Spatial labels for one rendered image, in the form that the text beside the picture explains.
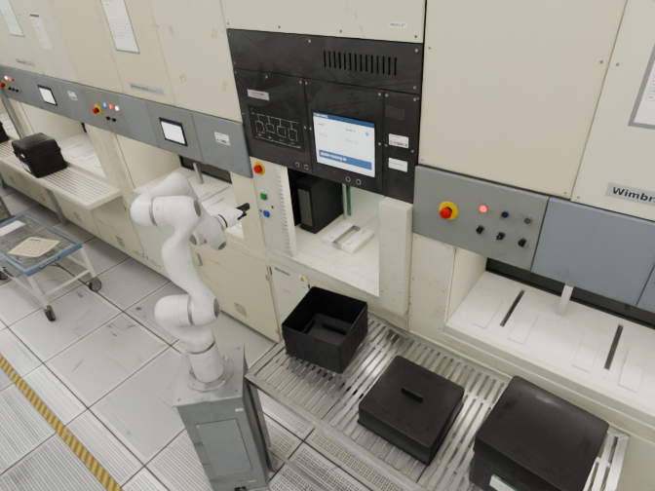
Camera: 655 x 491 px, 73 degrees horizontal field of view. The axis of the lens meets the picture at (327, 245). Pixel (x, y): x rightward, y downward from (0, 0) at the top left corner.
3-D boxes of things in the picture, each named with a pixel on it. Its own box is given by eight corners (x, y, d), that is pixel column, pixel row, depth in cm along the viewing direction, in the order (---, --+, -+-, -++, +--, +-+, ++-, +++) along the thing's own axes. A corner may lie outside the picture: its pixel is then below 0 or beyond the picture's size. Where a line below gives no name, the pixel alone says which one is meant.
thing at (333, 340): (316, 312, 212) (313, 284, 202) (368, 329, 201) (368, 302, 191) (285, 353, 193) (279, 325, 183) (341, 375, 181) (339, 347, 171)
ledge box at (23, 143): (20, 171, 365) (5, 141, 350) (56, 159, 382) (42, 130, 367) (35, 180, 348) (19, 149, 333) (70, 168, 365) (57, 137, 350)
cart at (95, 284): (-6, 281, 379) (-36, 235, 351) (54, 250, 412) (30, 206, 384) (52, 324, 329) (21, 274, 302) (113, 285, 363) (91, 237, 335)
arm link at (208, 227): (213, 207, 170) (232, 243, 197) (186, 185, 175) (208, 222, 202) (197, 223, 167) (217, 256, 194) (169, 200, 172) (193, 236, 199)
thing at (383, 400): (355, 422, 164) (354, 400, 156) (396, 368, 182) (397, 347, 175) (428, 467, 148) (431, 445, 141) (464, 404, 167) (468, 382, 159)
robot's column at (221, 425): (212, 499, 219) (171, 406, 175) (217, 445, 241) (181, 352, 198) (269, 490, 220) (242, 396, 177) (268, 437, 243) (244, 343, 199)
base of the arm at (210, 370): (184, 395, 179) (172, 364, 168) (190, 358, 194) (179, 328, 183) (231, 388, 180) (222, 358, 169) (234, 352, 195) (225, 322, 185)
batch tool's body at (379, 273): (279, 358, 288) (215, 31, 176) (362, 280, 347) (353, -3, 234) (397, 431, 241) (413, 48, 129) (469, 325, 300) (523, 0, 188)
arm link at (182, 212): (183, 316, 174) (224, 313, 174) (173, 333, 163) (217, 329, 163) (154, 193, 155) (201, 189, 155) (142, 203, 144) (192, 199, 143)
